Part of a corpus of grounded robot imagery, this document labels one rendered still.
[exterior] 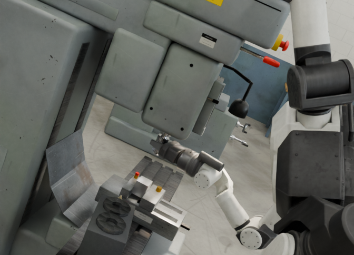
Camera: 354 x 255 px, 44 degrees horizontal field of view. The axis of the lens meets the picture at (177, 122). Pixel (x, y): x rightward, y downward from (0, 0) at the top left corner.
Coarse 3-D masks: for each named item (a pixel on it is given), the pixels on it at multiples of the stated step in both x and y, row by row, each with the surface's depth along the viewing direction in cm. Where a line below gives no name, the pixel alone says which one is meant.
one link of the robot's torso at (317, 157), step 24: (288, 120) 116; (312, 120) 113; (336, 120) 113; (288, 144) 114; (312, 144) 112; (336, 144) 110; (288, 168) 110; (312, 168) 108; (336, 168) 107; (288, 192) 108; (312, 192) 106; (336, 192) 105
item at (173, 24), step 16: (160, 16) 145; (176, 16) 144; (192, 16) 144; (160, 32) 146; (176, 32) 145; (192, 32) 144; (208, 32) 143; (224, 32) 142; (192, 48) 146; (208, 48) 144; (224, 48) 143
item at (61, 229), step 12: (60, 216) 169; (60, 228) 167; (72, 228) 166; (48, 240) 169; (60, 240) 168; (156, 240) 180; (168, 240) 184; (180, 240) 187; (144, 252) 169; (156, 252) 173; (168, 252) 176
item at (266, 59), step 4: (240, 48) 143; (244, 48) 143; (248, 52) 143; (252, 52) 143; (256, 56) 143; (260, 56) 142; (264, 56) 143; (264, 60) 142; (268, 60) 142; (272, 60) 142; (272, 64) 142; (276, 64) 142
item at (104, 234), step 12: (108, 204) 137; (120, 204) 140; (96, 216) 131; (108, 216) 131; (120, 216) 135; (132, 216) 139; (96, 228) 125; (108, 228) 125; (120, 228) 128; (84, 240) 125; (96, 240) 124; (108, 240) 124; (120, 240) 125; (84, 252) 126; (96, 252) 126; (108, 252) 126; (120, 252) 125
